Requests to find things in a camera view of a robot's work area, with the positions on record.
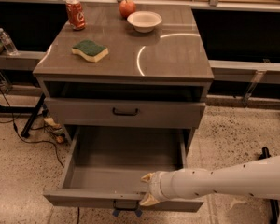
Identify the grey drawer cabinet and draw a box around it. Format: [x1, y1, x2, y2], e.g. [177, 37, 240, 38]
[33, 4, 215, 147]

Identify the white bowl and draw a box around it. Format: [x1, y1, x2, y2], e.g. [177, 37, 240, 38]
[127, 11, 162, 33]

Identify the power strip on floor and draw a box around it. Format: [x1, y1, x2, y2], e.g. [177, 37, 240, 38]
[44, 117, 65, 144]

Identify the blue tape cross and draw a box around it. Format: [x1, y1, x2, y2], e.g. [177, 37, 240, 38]
[112, 209, 143, 217]

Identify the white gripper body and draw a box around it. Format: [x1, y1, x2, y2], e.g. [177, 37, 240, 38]
[148, 171, 166, 202]

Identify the orange soda can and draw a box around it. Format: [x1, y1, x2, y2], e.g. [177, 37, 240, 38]
[66, 0, 86, 31]

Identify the grey top drawer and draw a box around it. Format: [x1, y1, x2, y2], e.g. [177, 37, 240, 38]
[45, 98, 205, 129]

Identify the grey drawer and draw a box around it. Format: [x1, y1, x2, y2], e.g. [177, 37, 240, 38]
[42, 125, 205, 213]
[45, 98, 205, 129]

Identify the black floor cable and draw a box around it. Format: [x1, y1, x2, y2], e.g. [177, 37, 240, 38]
[0, 77, 65, 169]

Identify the clear water bottle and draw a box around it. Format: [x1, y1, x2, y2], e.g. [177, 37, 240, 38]
[0, 28, 18, 55]

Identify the black table leg left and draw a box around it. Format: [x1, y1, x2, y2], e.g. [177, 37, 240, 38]
[21, 94, 45, 138]

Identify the grey side shelf left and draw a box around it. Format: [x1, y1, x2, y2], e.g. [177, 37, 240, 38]
[0, 51, 45, 71]

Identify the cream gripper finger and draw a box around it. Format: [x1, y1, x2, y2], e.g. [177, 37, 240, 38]
[141, 173, 154, 183]
[139, 193, 159, 206]

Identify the green yellow sponge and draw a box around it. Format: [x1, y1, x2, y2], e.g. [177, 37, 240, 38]
[71, 40, 108, 63]

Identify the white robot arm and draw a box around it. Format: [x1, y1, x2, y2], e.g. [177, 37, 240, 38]
[140, 156, 280, 224]

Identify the red apple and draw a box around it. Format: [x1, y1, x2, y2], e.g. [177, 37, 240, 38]
[119, 0, 136, 19]

